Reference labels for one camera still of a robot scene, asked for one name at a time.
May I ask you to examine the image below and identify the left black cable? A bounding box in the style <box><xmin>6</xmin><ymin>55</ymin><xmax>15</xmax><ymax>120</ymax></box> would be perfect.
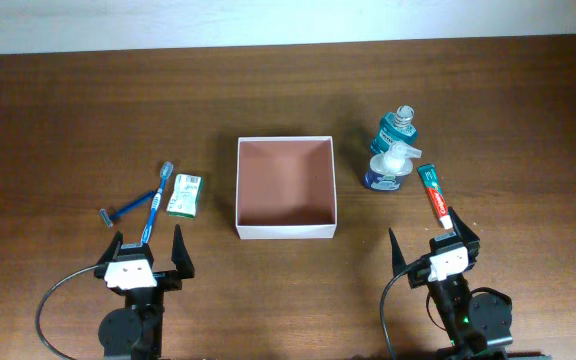
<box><xmin>34</xmin><ymin>264</ymin><xmax>104</xmax><ymax>360</ymax></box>

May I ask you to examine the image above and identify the teal mouthwash bottle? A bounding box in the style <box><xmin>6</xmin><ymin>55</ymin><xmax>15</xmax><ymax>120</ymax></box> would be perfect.
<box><xmin>370</xmin><ymin>105</ymin><xmax>418</xmax><ymax>155</ymax></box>

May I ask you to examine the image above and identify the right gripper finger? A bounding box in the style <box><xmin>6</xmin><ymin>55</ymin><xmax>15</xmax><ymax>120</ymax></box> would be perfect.
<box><xmin>389</xmin><ymin>228</ymin><xmax>407</xmax><ymax>276</ymax></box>
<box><xmin>448</xmin><ymin>206</ymin><xmax>480</xmax><ymax>250</ymax></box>

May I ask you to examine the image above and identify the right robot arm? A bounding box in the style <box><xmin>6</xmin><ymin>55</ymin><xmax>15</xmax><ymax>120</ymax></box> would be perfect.
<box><xmin>379</xmin><ymin>208</ymin><xmax>513</xmax><ymax>360</ymax></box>

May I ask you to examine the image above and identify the green white soap packet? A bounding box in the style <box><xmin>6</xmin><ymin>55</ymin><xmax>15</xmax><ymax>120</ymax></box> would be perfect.
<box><xmin>166</xmin><ymin>174</ymin><xmax>203</xmax><ymax>218</ymax></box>

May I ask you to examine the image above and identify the blue white toothbrush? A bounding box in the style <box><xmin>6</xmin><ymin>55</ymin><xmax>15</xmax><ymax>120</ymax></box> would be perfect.
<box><xmin>140</xmin><ymin>162</ymin><xmax>174</xmax><ymax>244</ymax></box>

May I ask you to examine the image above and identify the black cable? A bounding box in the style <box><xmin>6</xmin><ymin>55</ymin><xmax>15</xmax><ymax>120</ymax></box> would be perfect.
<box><xmin>34</xmin><ymin>264</ymin><xmax>104</xmax><ymax>360</ymax></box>
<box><xmin>379</xmin><ymin>259</ymin><xmax>429</xmax><ymax>360</ymax></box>

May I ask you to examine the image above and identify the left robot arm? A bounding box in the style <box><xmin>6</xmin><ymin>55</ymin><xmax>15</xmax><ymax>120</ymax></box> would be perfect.
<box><xmin>94</xmin><ymin>225</ymin><xmax>195</xmax><ymax>360</ymax></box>

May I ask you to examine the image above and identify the right black cable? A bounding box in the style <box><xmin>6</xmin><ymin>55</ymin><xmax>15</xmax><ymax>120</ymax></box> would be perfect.
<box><xmin>379</xmin><ymin>259</ymin><xmax>429</xmax><ymax>360</ymax></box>

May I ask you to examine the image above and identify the red green toothpaste tube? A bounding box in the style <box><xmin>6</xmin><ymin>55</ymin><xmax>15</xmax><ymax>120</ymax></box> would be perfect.
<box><xmin>417</xmin><ymin>164</ymin><xmax>453</xmax><ymax>230</ymax></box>

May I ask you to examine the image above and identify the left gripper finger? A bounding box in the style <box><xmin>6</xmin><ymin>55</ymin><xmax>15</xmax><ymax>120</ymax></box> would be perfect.
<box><xmin>98</xmin><ymin>231</ymin><xmax>123</xmax><ymax>265</ymax></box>
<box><xmin>171</xmin><ymin>224</ymin><xmax>195</xmax><ymax>279</ymax></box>

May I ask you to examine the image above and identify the blue disposable razor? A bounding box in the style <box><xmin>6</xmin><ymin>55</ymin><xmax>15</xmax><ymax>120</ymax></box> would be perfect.
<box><xmin>99</xmin><ymin>190</ymin><xmax>156</xmax><ymax>228</ymax></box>

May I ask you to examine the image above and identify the foam handwash pump bottle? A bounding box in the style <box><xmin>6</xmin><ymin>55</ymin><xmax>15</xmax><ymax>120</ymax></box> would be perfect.
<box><xmin>363</xmin><ymin>141</ymin><xmax>422</xmax><ymax>192</ymax></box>

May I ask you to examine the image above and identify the pink open cardboard box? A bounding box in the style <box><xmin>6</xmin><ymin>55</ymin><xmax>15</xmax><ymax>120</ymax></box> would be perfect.
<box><xmin>235</xmin><ymin>136</ymin><xmax>338</xmax><ymax>240</ymax></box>

